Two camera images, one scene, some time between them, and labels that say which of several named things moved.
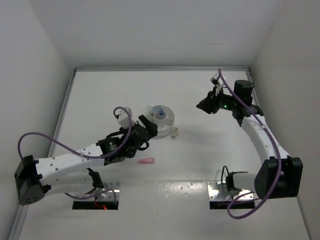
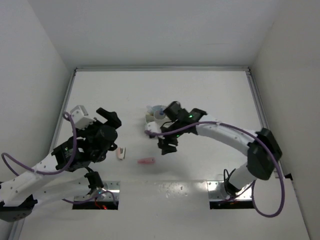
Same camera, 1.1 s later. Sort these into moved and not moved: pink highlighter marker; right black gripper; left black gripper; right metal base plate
Moved: left black gripper; right black gripper
Not moved: right metal base plate; pink highlighter marker
